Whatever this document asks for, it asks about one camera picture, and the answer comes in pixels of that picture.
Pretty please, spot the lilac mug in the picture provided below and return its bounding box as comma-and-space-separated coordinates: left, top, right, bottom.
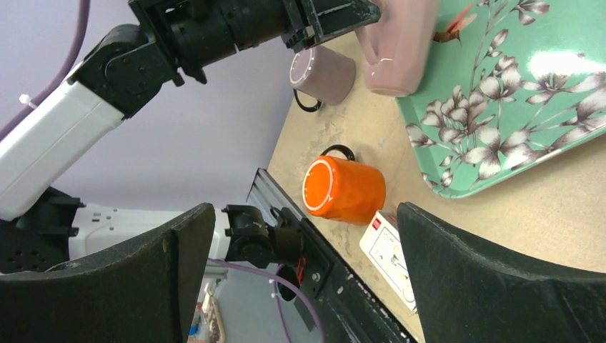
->
289, 46, 356, 113

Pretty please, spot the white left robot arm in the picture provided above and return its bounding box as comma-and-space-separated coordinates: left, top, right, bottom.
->
1, 1, 380, 274

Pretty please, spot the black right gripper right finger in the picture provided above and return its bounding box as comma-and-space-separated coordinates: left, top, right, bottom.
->
397, 202, 605, 342

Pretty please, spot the pink faceted mug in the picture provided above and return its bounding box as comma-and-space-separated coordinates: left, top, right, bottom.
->
355, 0, 440, 97

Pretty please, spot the small white cardboard box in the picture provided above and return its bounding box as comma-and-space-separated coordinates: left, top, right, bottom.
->
359, 211, 417, 312

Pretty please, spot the orange mug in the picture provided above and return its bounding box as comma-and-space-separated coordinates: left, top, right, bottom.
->
302, 144, 386, 226

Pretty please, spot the green floral tray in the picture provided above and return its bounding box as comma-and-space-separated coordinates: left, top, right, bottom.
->
397, 1, 605, 199

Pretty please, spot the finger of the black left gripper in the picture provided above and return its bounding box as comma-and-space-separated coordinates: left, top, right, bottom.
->
302, 0, 381, 48

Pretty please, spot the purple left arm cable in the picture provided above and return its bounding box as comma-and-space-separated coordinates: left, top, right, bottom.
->
0, 0, 91, 143

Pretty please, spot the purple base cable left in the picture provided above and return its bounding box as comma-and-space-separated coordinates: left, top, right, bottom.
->
208, 257, 327, 343

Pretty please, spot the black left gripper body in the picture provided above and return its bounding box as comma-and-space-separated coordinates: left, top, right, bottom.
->
279, 0, 332, 52

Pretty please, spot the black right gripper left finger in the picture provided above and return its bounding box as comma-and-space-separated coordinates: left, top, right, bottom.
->
1, 203, 216, 342

